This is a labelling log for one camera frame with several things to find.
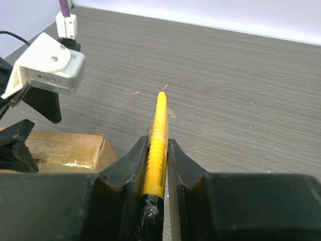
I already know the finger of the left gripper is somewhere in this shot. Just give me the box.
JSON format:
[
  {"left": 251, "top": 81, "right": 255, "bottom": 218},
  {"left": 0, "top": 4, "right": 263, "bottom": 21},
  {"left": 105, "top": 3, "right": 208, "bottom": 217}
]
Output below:
[
  {"left": 1, "top": 119, "right": 39, "bottom": 173},
  {"left": 22, "top": 87, "right": 62, "bottom": 124}
]

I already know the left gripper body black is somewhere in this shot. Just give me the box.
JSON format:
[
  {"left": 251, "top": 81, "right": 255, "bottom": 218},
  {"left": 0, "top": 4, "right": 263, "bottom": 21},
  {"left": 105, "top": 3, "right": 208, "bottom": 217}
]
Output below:
[{"left": 0, "top": 57, "right": 13, "bottom": 118}]

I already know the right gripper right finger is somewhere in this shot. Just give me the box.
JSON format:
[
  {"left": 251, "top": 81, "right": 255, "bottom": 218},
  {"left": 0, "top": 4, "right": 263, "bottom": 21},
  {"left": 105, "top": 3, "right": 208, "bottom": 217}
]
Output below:
[{"left": 167, "top": 139, "right": 320, "bottom": 240}]

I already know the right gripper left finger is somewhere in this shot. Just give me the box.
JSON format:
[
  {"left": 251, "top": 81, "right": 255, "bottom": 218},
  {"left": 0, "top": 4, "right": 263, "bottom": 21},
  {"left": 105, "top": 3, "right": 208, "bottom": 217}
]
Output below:
[{"left": 1, "top": 136, "right": 148, "bottom": 240}]

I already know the brown cardboard express box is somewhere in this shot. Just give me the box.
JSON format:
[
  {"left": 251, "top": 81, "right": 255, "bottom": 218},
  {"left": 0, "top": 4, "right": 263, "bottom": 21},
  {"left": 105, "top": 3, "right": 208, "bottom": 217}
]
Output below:
[{"left": 1, "top": 129, "right": 116, "bottom": 174}]

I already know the yellow utility knife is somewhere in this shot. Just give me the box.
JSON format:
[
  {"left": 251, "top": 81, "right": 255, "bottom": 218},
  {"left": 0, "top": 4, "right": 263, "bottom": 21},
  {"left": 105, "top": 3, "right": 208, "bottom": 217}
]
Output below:
[{"left": 136, "top": 90, "right": 169, "bottom": 240}]

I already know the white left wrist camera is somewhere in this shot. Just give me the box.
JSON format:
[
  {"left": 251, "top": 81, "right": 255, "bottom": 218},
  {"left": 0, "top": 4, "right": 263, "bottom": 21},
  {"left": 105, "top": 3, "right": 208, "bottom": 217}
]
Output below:
[{"left": 1, "top": 11, "right": 86, "bottom": 108}]

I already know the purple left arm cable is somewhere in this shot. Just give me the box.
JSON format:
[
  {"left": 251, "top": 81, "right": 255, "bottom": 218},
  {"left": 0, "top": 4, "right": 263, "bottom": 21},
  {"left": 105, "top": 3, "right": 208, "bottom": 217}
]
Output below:
[{"left": 59, "top": 0, "right": 72, "bottom": 19}]

